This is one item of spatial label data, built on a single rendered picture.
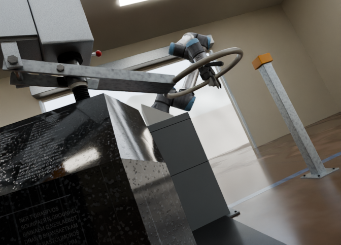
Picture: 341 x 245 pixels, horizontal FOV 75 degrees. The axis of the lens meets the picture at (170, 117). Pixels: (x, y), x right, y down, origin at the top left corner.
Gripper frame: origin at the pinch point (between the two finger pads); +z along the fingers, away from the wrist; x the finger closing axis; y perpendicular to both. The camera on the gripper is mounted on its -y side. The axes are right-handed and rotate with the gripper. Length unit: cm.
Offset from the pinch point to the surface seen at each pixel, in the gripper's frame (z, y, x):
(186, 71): -5.9, -1.5, 47.4
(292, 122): 46, -22, -63
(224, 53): -5.6, -18.3, 38.8
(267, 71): -1, -26, -67
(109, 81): -16, 25, 69
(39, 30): -39, 28, 90
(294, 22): -174, -143, -704
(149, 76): -12, 13, 55
